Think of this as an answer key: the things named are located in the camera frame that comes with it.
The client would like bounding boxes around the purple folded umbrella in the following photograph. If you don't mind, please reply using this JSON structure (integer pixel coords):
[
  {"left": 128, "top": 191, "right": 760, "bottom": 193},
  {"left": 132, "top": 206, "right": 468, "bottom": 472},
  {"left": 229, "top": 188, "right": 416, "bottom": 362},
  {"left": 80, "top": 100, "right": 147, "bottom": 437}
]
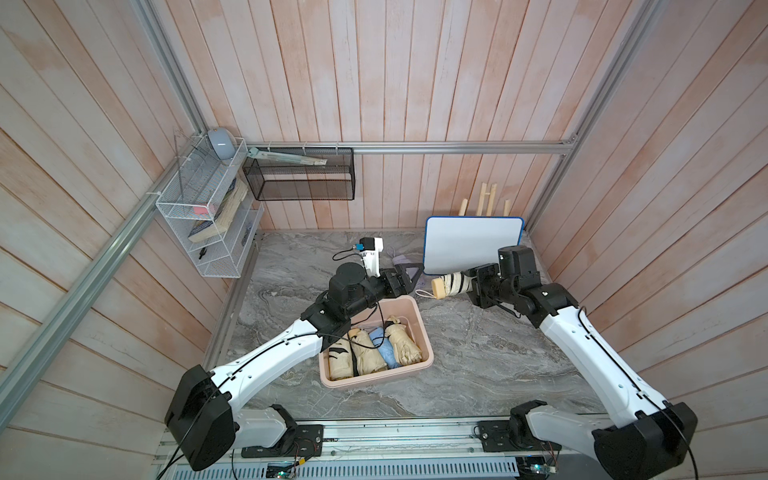
[{"left": 392, "top": 255, "right": 414, "bottom": 268}]

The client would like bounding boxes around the beige striped umbrella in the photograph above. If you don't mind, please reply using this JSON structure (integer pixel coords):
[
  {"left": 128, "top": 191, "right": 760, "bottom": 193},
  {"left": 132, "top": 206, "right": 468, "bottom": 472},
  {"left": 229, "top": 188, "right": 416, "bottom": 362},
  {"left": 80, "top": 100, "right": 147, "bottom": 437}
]
[{"left": 431, "top": 272, "right": 475, "bottom": 299}]

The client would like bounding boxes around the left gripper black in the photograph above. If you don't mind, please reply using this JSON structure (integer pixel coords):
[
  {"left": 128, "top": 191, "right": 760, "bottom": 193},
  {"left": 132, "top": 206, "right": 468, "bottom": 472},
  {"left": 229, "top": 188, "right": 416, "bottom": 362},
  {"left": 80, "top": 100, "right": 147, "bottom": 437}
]
[{"left": 345, "top": 263, "right": 424, "bottom": 318}]

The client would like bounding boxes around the white wire shelf rack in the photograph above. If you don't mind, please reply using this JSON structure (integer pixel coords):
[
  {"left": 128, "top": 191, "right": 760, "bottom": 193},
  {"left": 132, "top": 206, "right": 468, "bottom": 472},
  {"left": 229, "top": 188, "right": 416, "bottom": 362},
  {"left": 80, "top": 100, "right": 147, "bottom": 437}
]
[{"left": 156, "top": 135, "right": 264, "bottom": 279}]

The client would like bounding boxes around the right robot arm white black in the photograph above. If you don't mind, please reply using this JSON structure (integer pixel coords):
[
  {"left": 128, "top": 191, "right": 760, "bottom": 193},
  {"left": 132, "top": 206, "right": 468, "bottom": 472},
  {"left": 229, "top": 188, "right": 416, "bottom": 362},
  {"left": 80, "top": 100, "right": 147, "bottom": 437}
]
[{"left": 465, "top": 246, "right": 698, "bottom": 479}]

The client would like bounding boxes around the black mesh wall basket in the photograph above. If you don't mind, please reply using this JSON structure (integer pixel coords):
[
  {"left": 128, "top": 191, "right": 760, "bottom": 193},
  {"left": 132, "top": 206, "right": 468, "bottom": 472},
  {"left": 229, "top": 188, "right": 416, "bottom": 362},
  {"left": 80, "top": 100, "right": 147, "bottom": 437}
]
[{"left": 242, "top": 146, "right": 356, "bottom": 201}]

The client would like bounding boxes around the grey round speaker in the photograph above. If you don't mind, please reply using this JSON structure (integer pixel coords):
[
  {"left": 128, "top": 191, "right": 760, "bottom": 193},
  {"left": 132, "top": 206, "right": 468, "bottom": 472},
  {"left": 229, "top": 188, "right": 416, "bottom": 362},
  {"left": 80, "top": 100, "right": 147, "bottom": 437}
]
[{"left": 207, "top": 128, "right": 237, "bottom": 162}]

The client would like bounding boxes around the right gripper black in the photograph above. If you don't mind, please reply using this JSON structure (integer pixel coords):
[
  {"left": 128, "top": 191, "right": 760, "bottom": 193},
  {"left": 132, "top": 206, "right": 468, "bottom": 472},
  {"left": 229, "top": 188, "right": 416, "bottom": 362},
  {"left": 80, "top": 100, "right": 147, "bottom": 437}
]
[{"left": 462, "top": 263, "right": 518, "bottom": 309}]

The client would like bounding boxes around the beige umbrella black stripes small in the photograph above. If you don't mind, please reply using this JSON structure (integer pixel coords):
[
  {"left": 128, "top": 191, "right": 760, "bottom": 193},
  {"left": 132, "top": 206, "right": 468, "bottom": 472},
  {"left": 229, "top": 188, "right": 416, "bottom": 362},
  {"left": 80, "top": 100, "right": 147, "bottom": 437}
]
[{"left": 384, "top": 316, "right": 424, "bottom": 366}]

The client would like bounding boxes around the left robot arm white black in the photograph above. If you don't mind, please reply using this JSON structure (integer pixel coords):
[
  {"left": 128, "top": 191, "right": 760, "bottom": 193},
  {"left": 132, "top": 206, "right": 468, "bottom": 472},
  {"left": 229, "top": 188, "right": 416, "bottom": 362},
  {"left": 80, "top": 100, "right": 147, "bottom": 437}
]
[{"left": 165, "top": 262, "right": 423, "bottom": 471}]

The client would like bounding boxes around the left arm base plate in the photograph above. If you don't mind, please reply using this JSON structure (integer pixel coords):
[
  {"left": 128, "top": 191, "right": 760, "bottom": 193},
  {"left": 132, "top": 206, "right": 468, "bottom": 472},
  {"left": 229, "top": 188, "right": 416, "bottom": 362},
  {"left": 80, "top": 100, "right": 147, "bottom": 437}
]
[{"left": 241, "top": 424, "right": 324, "bottom": 459}]

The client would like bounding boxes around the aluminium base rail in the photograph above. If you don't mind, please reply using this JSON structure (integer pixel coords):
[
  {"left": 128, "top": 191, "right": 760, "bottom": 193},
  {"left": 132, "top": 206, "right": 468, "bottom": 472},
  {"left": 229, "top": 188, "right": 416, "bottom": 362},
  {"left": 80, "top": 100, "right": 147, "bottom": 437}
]
[{"left": 146, "top": 417, "right": 608, "bottom": 479}]

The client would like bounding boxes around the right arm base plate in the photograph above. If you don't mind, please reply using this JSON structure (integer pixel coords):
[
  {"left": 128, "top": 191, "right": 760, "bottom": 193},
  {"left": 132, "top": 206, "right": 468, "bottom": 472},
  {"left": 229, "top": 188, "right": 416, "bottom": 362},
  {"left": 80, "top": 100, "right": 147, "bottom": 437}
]
[{"left": 475, "top": 417, "right": 562, "bottom": 453}]

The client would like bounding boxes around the green flat item on basket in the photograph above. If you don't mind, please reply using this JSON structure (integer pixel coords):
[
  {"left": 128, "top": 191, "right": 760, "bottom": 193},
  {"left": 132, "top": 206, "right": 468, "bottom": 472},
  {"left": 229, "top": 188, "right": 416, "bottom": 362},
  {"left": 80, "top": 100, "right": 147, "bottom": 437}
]
[{"left": 248, "top": 147, "right": 327, "bottom": 166}]

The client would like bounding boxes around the book on wire shelf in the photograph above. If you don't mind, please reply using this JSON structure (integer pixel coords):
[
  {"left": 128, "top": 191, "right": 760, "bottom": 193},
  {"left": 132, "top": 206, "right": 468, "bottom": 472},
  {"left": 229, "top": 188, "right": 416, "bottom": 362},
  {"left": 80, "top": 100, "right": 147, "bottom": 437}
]
[{"left": 188, "top": 177, "right": 248, "bottom": 243}]

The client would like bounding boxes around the blue umbrella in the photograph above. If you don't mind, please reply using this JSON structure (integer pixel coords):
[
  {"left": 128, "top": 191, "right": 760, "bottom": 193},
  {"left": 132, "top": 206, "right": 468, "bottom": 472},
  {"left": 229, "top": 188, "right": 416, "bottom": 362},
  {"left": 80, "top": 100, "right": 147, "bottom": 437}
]
[{"left": 369, "top": 327, "right": 400, "bottom": 369}]

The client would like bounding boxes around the pink plastic storage box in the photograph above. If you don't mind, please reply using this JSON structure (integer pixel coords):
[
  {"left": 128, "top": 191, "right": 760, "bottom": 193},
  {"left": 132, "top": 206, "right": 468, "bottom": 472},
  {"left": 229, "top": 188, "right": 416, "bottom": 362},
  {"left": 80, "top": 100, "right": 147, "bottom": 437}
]
[{"left": 319, "top": 296, "right": 434, "bottom": 389}]

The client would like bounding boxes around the plain beige umbrella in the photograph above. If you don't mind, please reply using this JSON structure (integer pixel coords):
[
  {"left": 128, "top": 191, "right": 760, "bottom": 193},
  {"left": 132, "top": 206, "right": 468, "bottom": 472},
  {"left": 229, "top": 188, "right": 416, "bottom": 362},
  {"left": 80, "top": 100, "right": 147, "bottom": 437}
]
[{"left": 348, "top": 328, "right": 388, "bottom": 376}]

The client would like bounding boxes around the beige umbrella black band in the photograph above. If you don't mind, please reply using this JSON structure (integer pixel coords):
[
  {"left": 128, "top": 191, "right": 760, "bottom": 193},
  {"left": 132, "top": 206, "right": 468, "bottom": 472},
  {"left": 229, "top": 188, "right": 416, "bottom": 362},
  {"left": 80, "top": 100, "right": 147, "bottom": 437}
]
[{"left": 328, "top": 338, "right": 354, "bottom": 381}]

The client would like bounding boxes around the whiteboard blue frame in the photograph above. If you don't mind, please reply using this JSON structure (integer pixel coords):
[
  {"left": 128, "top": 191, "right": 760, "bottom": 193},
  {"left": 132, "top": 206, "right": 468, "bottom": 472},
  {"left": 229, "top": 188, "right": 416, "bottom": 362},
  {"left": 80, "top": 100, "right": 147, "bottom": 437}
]
[{"left": 423, "top": 216, "right": 525, "bottom": 276}]

